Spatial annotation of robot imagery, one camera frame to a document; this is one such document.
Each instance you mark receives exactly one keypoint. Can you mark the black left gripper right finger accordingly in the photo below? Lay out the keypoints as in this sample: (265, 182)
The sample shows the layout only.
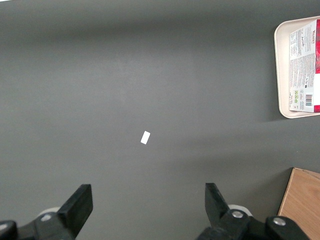
(217, 210)

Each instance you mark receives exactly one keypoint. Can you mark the beige plastic tray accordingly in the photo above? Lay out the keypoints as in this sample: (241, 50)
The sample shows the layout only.
(282, 75)

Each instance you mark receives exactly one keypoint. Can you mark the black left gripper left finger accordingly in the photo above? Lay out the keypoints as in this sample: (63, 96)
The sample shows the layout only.
(75, 212)

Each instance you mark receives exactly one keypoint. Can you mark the red and white carton box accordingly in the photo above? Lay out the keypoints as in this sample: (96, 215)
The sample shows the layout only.
(302, 70)

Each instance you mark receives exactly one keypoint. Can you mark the wooden drawer cabinet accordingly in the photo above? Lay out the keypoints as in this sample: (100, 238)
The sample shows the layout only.
(302, 200)

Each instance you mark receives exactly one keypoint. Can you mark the white tape piece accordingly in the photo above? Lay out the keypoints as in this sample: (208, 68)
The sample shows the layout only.
(145, 137)

